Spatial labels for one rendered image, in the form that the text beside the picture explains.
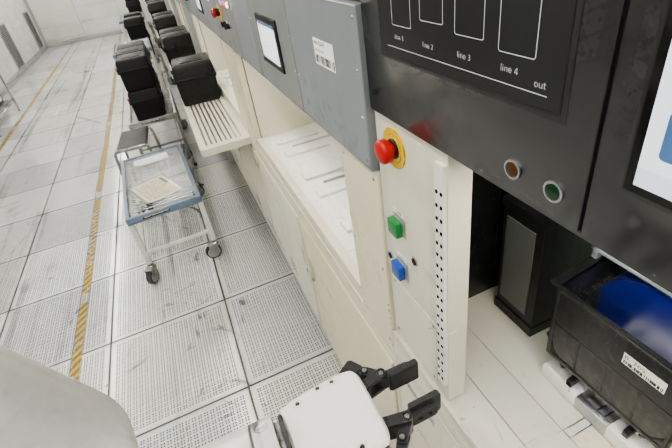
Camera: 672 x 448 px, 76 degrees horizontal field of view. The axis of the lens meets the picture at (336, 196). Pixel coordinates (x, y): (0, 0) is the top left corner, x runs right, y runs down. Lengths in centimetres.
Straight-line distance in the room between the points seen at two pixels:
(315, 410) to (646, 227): 36
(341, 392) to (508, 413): 46
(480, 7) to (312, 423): 45
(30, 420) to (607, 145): 45
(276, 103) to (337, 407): 171
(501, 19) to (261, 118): 173
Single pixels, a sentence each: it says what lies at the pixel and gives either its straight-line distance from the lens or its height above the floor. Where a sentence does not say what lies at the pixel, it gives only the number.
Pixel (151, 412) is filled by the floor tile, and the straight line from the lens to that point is 222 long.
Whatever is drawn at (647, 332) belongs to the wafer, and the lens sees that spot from 88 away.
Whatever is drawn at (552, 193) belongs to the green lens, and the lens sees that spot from 42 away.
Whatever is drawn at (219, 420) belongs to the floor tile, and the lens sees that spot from 206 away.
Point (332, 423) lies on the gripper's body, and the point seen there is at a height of 121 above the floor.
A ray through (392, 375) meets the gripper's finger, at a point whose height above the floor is 120.
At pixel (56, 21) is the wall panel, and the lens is 1396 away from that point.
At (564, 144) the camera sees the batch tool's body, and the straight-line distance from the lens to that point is 40.
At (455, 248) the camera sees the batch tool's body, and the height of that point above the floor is 124.
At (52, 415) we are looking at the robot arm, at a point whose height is 139.
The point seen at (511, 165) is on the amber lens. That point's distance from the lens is 45.
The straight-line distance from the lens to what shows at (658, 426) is 84.
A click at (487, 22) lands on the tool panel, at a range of 44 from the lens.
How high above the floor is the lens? 165
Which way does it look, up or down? 32 degrees down
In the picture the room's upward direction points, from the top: 9 degrees counter-clockwise
